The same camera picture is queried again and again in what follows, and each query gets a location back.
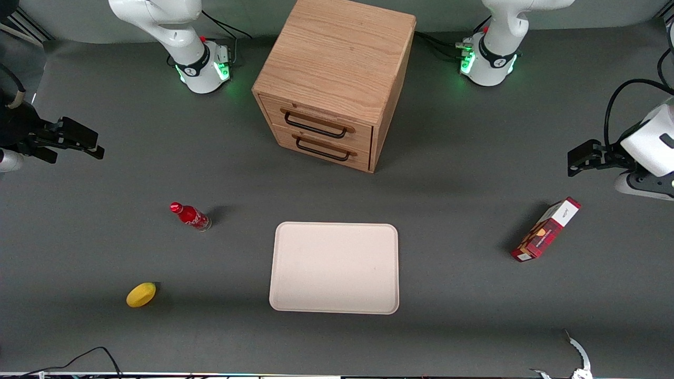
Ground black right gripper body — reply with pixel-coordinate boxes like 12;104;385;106
0;97;60;158

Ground red plaid shortbread box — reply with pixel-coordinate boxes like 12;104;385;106
510;197;582;263

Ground black cable with beige tape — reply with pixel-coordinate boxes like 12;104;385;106
0;63;26;109

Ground black left arm base cables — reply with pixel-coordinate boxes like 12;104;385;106
414;31;474;62

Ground black metal drawer handle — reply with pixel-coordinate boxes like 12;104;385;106
280;107;356;140
291;134;358;162

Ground black looped wrist cable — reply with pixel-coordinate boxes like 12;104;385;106
604;78;674;153

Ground black right arm base cable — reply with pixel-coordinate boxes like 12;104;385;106
200;9;253;66

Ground white serrated strip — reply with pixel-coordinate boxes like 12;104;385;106
562;329;593;379

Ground thin black cable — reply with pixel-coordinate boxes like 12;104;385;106
18;346;124;379

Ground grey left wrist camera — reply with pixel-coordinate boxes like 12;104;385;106
614;169;674;201

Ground black curved cable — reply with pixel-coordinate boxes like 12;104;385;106
657;21;674;90

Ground cream rectangular tray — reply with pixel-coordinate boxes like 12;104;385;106
269;222;400;315

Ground red coke bottle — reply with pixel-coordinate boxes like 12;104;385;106
170;202;212;232

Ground wooden drawer front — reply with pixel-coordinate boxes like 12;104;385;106
259;95;374;154
271;125;373;173

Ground wooden two-drawer cabinet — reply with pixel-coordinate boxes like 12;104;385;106
252;0;417;174

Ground yellow lemon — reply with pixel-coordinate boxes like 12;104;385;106
126;282;157;308

